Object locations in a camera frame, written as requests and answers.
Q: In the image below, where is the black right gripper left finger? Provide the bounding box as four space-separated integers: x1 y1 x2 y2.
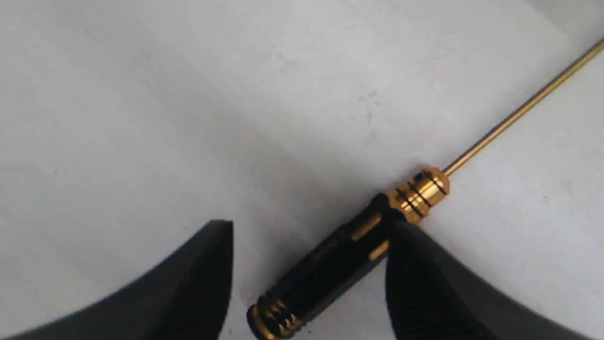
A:
11 220 235 340

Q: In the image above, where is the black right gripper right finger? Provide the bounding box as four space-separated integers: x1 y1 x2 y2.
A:
385 221 586 340

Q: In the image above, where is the black gold precision screwdriver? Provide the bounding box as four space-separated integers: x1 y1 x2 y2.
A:
246 40 603 340

